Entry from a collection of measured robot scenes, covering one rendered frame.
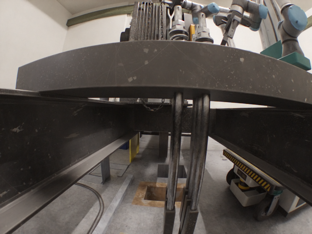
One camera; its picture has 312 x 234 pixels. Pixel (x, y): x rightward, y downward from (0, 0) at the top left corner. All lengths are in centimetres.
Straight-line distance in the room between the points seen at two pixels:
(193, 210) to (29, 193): 39
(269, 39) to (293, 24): 58
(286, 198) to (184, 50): 96
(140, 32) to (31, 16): 225
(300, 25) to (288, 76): 54
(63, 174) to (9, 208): 22
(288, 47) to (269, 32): 54
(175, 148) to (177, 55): 15
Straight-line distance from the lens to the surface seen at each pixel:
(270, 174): 57
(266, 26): 143
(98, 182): 124
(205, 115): 24
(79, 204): 102
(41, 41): 298
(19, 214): 35
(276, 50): 115
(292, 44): 89
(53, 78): 28
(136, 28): 122
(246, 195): 97
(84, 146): 58
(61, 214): 97
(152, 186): 118
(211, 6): 98
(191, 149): 34
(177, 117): 23
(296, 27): 83
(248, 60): 24
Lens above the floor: 63
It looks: 3 degrees down
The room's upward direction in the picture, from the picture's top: 2 degrees clockwise
